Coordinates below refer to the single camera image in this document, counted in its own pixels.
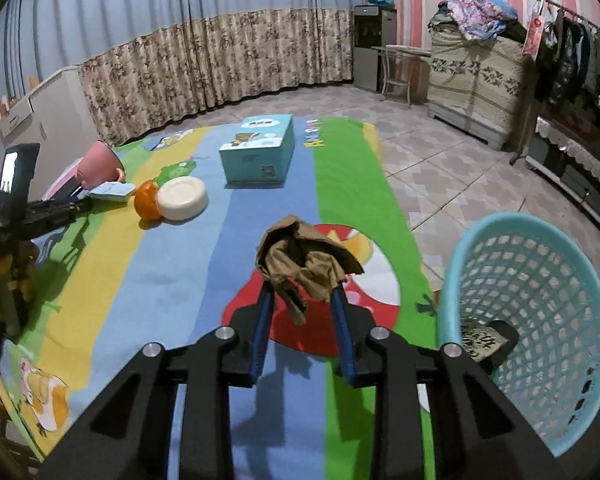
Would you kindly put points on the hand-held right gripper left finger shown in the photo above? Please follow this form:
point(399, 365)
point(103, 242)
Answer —
point(260, 335)

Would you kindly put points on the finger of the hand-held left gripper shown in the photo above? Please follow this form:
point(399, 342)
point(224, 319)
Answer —
point(52, 219)
point(62, 205)

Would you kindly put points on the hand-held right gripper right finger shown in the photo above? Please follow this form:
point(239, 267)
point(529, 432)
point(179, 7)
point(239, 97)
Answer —
point(342, 335)

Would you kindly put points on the brown paper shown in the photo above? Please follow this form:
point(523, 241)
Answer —
point(300, 255)

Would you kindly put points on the teal plastic basket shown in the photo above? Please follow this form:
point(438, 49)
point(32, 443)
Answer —
point(530, 310)

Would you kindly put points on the black flat case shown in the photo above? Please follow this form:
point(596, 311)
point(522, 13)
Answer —
point(67, 189)

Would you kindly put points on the light blue packet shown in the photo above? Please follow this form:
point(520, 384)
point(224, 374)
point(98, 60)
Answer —
point(112, 191)

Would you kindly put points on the pink cup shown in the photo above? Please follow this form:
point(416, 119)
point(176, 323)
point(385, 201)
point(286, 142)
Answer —
point(97, 165)

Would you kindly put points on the white cabinet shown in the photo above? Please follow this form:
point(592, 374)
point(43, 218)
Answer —
point(45, 110)

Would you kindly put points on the orange fruit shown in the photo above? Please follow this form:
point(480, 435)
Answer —
point(147, 201)

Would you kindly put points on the cartoon play mat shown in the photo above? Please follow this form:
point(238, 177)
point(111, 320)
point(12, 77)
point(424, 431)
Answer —
point(170, 285)

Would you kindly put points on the white round container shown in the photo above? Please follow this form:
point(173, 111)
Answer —
point(182, 199)

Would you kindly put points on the teal tissue box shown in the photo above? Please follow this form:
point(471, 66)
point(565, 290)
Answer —
point(255, 155)

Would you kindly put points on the blue curtain with floral hem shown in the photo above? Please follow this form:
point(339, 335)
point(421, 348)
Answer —
point(205, 35)

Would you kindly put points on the wooden folding stool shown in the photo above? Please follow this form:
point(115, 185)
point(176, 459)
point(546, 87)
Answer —
point(400, 67)

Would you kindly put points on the floral cloth covered cabinet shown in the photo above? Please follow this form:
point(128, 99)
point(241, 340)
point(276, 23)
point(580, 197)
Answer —
point(475, 90)

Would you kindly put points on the dark water dispenser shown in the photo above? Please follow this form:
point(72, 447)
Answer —
point(375, 50)

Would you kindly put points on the low table with lace cloth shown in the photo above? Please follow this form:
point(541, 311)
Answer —
point(575, 165)

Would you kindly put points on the pile of clothes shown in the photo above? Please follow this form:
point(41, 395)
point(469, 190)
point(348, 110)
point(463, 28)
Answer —
point(475, 12)

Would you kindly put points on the clothes rack with garments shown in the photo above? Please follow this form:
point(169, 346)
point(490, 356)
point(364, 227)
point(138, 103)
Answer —
point(575, 65)

